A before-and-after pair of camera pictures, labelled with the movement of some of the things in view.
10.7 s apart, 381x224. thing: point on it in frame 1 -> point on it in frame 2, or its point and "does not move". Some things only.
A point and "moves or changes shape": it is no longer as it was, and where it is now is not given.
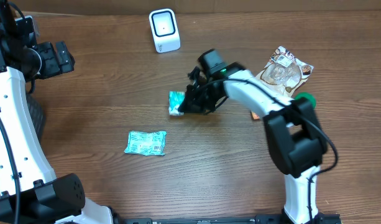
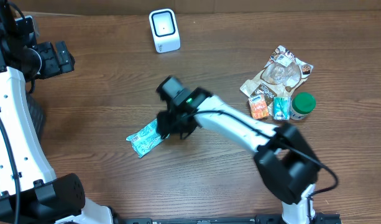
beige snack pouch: (284, 73) does not move
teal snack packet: (148, 144) moves or changes shape
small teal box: (175, 98) moves or changes shape
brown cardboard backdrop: (47, 6) does not move
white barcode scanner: (165, 30) does not move
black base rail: (258, 219) does not move
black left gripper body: (51, 63) does not move
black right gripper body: (205, 97) -> (172, 124)
